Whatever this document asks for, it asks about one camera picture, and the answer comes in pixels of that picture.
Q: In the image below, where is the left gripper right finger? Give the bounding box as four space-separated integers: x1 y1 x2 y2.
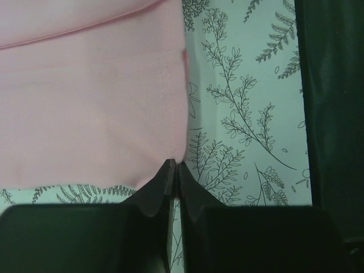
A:
177 164 355 272

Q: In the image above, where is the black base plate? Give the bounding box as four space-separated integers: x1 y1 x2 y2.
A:
295 1 363 272

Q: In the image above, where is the floral table mat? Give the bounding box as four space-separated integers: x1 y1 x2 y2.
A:
0 0 313 273

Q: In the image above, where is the pink t shirt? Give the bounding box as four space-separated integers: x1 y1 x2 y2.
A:
1 1 189 189

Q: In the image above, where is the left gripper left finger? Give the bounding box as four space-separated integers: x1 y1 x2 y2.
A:
1 159 175 272

